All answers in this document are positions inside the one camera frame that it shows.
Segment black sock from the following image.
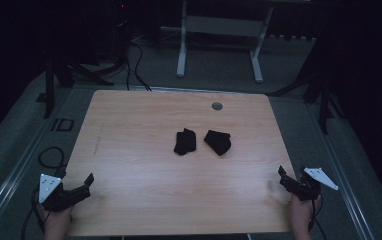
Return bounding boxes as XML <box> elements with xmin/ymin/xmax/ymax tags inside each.
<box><xmin>203</xmin><ymin>129</ymin><xmax>232</xmax><ymax>157</ymax></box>
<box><xmin>173</xmin><ymin>127</ymin><xmax>197</xmax><ymax>156</ymax></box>

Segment white metal table frame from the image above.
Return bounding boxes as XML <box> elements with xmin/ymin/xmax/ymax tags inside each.
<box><xmin>175</xmin><ymin>0</ymin><xmax>275</xmax><ymax>84</ymax></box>

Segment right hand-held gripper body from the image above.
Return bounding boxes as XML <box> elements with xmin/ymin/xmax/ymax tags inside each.
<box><xmin>290</xmin><ymin>166</ymin><xmax>340</xmax><ymax>202</ymax></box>

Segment metal floor rail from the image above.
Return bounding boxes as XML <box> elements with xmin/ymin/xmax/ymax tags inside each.
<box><xmin>307</xmin><ymin>103</ymin><xmax>377</xmax><ymax>240</ymax></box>
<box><xmin>0</xmin><ymin>99</ymin><xmax>67</xmax><ymax>234</ymax></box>

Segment black metal stand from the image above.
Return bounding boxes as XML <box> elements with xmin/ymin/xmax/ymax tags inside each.
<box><xmin>36</xmin><ymin>54</ymin><xmax>115</xmax><ymax>120</ymax></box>
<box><xmin>267</xmin><ymin>43</ymin><xmax>345</xmax><ymax>136</ymax></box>

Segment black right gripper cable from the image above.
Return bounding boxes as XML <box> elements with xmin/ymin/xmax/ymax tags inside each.
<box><xmin>308</xmin><ymin>192</ymin><xmax>329</xmax><ymax>240</ymax></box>

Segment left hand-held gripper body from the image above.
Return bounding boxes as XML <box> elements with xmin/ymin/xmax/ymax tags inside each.
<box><xmin>38</xmin><ymin>173</ymin><xmax>76</xmax><ymax>213</ymax></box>

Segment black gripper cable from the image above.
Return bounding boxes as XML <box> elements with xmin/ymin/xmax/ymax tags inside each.
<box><xmin>308</xmin><ymin>192</ymin><xmax>329</xmax><ymax>240</ymax></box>
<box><xmin>20</xmin><ymin>146</ymin><xmax>67</xmax><ymax>240</ymax></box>

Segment black floor cables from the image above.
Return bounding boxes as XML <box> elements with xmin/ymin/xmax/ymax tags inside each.
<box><xmin>124</xmin><ymin>39</ymin><xmax>153</xmax><ymax>92</ymax></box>

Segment person's right hand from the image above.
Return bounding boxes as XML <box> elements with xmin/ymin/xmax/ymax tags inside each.
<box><xmin>288</xmin><ymin>192</ymin><xmax>324</xmax><ymax>240</ymax></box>

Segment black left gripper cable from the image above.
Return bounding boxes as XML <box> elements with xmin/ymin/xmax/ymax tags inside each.
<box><xmin>20</xmin><ymin>146</ymin><xmax>67</xmax><ymax>240</ymax></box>

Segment person's left hand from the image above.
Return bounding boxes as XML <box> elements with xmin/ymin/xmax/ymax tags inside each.
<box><xmin>38</xmin><ymin>203</ymin><xmax>74</xmax><ymax>240</ymax></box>

